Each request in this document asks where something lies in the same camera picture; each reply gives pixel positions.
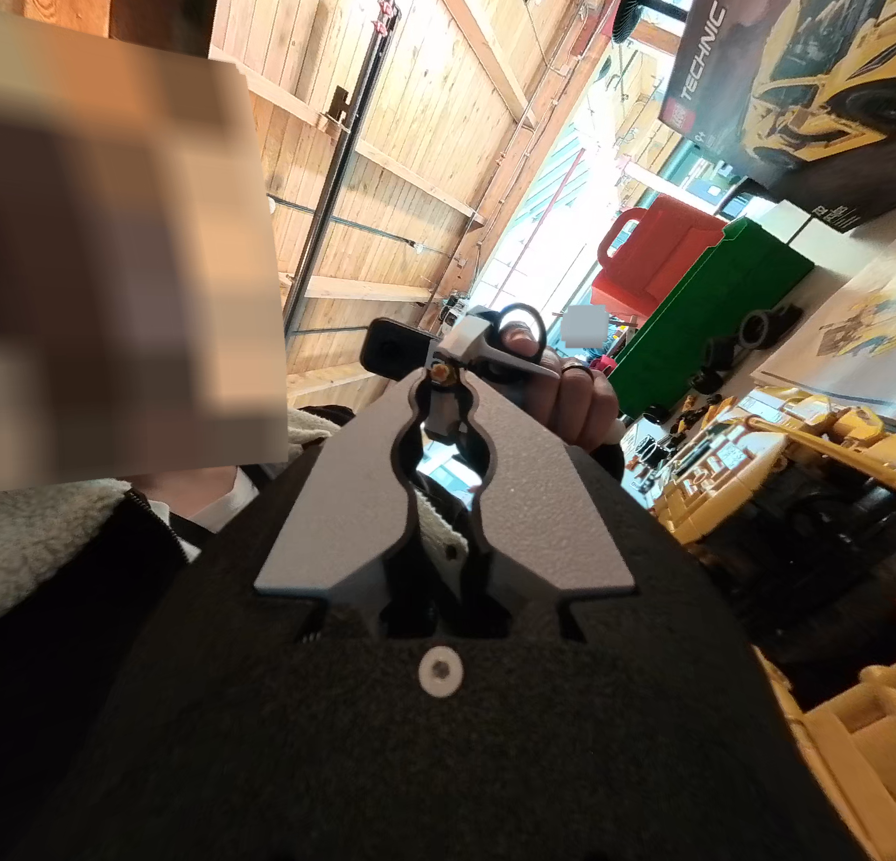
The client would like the black fleece-lined jacket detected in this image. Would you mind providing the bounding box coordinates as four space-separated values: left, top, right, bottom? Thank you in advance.
0 402 470 861

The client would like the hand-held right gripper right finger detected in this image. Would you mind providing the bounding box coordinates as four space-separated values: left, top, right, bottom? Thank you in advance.
456 376 637 610

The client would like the red plastic carry case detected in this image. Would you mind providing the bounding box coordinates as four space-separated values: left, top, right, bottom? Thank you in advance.
591 196 729 312

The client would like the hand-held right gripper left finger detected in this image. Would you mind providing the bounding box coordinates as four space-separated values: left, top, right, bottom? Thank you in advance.
254 371 429 627

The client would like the yellow brick car model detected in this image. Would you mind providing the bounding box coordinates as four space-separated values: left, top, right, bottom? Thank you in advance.
647 385 896 861

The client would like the light grey hoodie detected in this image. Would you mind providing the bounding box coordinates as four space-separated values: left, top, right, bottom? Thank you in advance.
185 472 261 534

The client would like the pile of yellow black pieces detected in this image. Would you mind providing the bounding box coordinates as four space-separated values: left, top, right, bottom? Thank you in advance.
623 393 732 491

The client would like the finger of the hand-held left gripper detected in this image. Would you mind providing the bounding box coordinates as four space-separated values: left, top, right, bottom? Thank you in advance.
437 318 561 382
427 385 466 443

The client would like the green plastic bin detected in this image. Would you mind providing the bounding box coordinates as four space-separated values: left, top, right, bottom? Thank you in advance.
616 217 816 421

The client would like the instruction booklet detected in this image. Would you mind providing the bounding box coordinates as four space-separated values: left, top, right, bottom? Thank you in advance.
752 245 896 407

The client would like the brick set box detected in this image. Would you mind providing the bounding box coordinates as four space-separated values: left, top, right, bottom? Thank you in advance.
658 0 896 235

